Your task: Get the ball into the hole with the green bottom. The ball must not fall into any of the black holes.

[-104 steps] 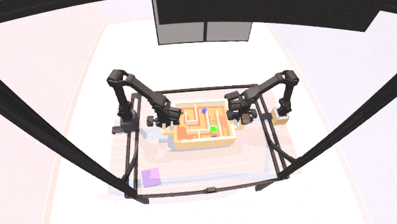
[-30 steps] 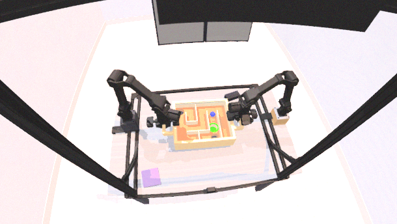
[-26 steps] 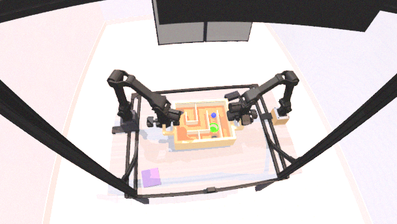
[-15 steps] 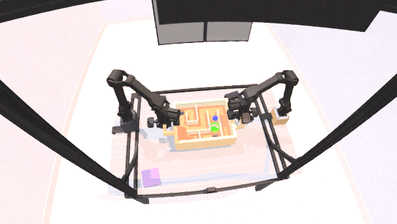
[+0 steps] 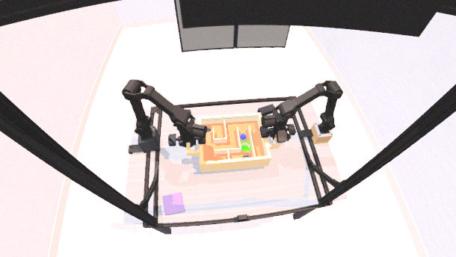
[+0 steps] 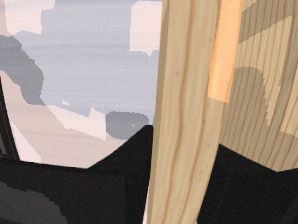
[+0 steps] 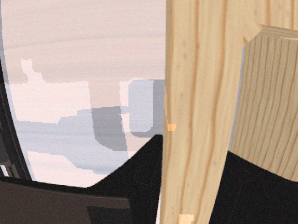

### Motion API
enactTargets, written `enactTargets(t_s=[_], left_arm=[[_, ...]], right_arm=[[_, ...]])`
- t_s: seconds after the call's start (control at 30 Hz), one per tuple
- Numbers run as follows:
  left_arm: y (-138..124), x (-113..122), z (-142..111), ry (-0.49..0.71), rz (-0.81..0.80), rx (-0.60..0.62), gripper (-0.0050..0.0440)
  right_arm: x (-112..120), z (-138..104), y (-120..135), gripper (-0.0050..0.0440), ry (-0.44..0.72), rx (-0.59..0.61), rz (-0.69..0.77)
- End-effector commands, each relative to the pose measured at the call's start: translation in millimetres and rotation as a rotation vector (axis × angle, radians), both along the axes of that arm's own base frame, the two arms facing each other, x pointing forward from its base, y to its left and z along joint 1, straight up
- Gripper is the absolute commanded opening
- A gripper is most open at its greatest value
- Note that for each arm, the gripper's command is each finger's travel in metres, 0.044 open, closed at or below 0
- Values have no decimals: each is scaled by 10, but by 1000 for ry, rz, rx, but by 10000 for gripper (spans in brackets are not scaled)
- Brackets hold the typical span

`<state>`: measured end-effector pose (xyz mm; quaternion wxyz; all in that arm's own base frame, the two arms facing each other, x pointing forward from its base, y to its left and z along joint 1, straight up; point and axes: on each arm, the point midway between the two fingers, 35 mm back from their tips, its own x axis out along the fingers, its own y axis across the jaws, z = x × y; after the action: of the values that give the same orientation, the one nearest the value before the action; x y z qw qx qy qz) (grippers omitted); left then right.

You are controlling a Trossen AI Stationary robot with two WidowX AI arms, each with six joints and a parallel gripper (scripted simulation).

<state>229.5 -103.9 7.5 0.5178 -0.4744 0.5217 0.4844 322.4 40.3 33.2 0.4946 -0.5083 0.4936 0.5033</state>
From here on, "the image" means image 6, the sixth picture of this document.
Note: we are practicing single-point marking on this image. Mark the wooden maze board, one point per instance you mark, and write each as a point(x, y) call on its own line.
point(200, 46)

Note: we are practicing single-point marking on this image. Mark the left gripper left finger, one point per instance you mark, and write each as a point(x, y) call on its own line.
point(37, 193)

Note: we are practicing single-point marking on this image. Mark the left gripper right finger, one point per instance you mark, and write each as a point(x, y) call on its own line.
point(242, 191)

